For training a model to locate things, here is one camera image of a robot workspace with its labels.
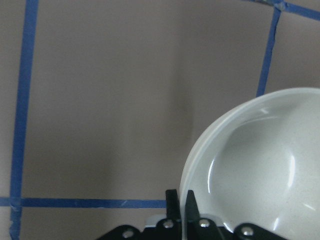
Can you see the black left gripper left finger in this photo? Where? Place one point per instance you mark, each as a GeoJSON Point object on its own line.
{"type": "Point", "coordinates": [172, 204]}

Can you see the white ceramic bowl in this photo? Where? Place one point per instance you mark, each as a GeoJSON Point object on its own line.
{"type": "Point", "coordinates": [259, 163]}

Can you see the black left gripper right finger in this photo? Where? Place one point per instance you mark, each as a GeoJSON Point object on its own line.
{"type": "Point", "coordinates": [191, 208]}

